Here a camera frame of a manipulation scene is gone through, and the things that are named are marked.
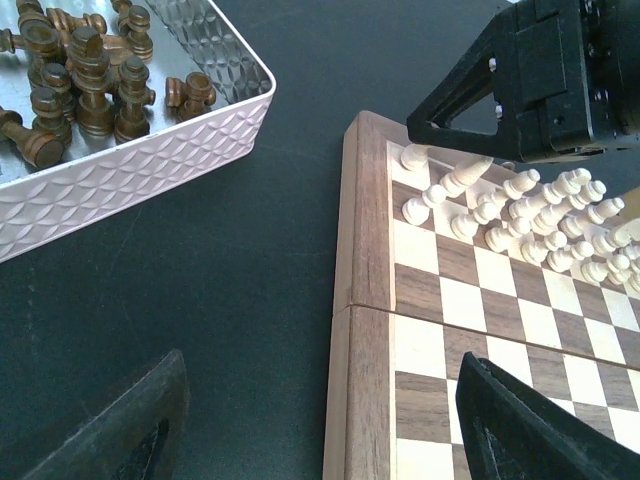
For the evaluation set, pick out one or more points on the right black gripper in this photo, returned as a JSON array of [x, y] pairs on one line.
[[566, 76]]

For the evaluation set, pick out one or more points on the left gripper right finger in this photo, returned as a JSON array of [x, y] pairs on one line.
[[511, 431]]

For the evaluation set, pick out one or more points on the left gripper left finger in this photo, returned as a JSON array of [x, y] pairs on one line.
[[133, 432]]

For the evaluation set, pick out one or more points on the light wooden pawn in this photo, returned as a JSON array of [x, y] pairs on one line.
[[414, 157]]

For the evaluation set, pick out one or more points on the wooden chess board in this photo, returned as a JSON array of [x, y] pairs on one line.
[[393, 369]]

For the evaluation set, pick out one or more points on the pile of light chess pieces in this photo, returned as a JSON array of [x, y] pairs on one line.
[[512, 236]]

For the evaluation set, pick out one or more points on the pile of dark chess pieces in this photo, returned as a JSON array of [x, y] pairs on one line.
[[80, 77]]

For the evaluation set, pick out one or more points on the pink embossed tin box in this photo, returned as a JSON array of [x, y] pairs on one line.
[[98, 177]]

